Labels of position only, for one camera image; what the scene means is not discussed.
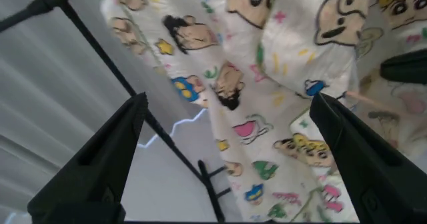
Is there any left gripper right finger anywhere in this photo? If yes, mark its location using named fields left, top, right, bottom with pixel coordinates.
left=308, top=91, right=427, bottom=224

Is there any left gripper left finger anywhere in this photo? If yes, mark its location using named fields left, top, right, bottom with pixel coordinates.
left=26, top=91, right=149, bottom=224

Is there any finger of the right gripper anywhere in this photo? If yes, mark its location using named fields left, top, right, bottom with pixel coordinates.
left=380, top=48, right=427, bottom=85

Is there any pink clothes hanger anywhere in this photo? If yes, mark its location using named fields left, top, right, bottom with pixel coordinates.
left=344, top=90, right=403, bottom=115

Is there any cream printed garment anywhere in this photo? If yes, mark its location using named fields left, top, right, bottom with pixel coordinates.
left=99, top=0, right=427, bottom=223

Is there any black clothes rack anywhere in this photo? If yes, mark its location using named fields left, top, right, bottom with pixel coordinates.
left=0, top=0, right=233, bottom=223

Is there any white curtain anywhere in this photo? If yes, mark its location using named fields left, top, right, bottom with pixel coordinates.
left=0, top=0, right=208, bottom=224

